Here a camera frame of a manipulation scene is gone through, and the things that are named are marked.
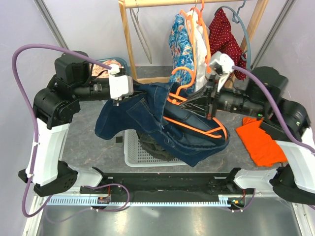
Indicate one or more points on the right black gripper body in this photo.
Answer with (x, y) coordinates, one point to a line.
(210, 105)

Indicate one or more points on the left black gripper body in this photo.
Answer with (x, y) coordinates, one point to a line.
(116, 102)

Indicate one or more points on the orange hanger of denim skirt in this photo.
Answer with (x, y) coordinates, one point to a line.
(177, 99)

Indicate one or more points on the blue floral garment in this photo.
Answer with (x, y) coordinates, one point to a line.
(181, 51)

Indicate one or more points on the blue denim skirt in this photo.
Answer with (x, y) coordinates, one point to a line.
(181, 133)

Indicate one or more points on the beige clothes hanger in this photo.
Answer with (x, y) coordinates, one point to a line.
(140, 34)

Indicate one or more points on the peach hanger of floral garment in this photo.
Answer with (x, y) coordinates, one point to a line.
(190, 30)

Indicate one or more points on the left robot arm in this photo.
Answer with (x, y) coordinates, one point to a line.
(54, 108)

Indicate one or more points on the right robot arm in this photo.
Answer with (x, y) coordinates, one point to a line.
(286, 121)

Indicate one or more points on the orange hanger of white garment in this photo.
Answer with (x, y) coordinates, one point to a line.
(201, 23)

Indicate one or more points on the grey-blue clothes hanger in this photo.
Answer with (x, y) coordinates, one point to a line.
(246, 34)

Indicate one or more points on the teal tub with clothes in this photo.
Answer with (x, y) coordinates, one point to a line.
(101, 72)

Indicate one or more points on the small black floor marker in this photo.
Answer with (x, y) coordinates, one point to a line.
(118, 139)

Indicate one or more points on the white plastic basket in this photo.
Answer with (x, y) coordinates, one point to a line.
(136, 156)

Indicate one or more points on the red dotted garment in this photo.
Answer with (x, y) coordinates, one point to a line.
(222, 40)

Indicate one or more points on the white garment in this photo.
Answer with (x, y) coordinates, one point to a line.
(201, 51)

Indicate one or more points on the orange folded cloth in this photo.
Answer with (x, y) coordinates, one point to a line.
(263, 150)

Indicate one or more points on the wooden clothes rack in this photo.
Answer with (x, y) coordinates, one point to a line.
(128, 4)

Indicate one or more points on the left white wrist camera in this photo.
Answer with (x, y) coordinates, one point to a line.
(119, 81)

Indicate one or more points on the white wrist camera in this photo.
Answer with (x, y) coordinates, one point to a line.
(119, 81)
(221, 65)

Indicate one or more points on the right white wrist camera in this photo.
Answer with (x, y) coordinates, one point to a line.
(221, 65)

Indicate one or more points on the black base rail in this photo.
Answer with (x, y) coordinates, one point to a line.
(168, 187)

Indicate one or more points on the light blue cable duct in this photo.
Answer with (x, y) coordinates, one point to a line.
(104, 200)

